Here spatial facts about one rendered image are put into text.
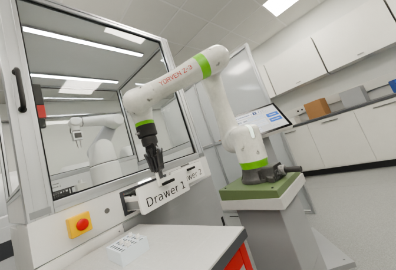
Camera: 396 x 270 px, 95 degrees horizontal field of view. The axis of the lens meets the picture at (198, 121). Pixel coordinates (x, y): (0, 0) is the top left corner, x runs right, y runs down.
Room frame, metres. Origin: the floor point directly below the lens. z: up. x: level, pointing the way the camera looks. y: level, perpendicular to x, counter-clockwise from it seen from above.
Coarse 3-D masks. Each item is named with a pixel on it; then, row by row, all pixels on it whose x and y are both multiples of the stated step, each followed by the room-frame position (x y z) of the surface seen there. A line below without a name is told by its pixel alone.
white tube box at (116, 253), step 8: (128, 240) 0.64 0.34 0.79; (136, 240) 0.61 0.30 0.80; (144, 240) 0.60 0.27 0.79; (112, 248) 0.61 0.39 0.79; (120, 248) 0.58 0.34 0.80; (128, 248) 0.56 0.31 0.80; (136, 248) 0.58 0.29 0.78; (144, 248) 0.59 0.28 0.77; (112, 256) 0.59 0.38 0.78; (120, 256) 0.55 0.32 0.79; (128, 256) 0.56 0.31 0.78; (136, 256) 0.57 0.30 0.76; (120, 264) 0.55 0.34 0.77
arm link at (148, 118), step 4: (148, 112) 0.82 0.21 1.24; (152, 112) 0.87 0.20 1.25; (132, 116) 0.83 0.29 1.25; (136, 116) 0.79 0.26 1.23; (140, 116) 0.80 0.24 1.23; (144, 116) 0.82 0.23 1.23; (148, 116) 0.84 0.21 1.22; (152, 116) 0.86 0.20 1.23; (136, 120) 0.82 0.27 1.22; (140, 120) 0.82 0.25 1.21; (144, 120) 0.82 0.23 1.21; (148, 120) 0.83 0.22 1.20; (152, 120) 0.85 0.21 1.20; (136, 124) 0.83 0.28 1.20; (140, 124) 0.82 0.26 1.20
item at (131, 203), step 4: (124, 196) 1.09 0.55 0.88; (128, 196) 1.11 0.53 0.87; (132, 196) 0.88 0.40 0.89; (136, 196) 0.84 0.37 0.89; (128, 200) 0.89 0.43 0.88; (132, 200) 0.86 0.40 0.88; (136, 200) 0.84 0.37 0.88; (128, 204) 0.89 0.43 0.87; (132, 204) 0.87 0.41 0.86; (136, 204) 0.84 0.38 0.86; (128, 208) 0.89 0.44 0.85; (132, 208) 0.87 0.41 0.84; (136, 208) 0.85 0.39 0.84
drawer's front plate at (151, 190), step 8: (168, 176) 0.92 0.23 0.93; (176, 176) 0.96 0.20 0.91; (184, 176) 1.00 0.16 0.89; (152, 184) 0.85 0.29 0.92; (168, 184) 0.91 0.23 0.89; (176, 184) 0.95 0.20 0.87; (184, 184) 0.99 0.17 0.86; (136, 192) 0.79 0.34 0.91; (144, 192) 0.81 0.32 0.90; (152, 192) 0.84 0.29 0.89; (160, 192) 0.87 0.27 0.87; (168, 192) 0.90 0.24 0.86; (176, 192) 0.94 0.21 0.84; (144, 200) 0.80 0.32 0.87; (168, 200) 0.89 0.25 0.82; (144, 208) 0.80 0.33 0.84; (152, 208) 0.82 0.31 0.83
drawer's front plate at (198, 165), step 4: (192, 164) 1.28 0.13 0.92; (196, 164) 1.31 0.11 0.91; (200, 164) 1.34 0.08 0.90; (184, 168) 1.22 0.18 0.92; (196, 168) 1.30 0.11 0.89; (200, 168) 1.33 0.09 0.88; (172, 172) 1.14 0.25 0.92; (188, 172) 1.23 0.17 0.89; (192, 172) 1.26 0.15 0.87; (200, 172) 1.32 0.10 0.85; (188, 176) 1.23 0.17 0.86; (192, 176) 1.25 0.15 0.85; (196, 176) 1.28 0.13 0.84; (200, 176) 1.31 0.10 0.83; (188, 180) 1.22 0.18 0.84; (192, 180) 1.24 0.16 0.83
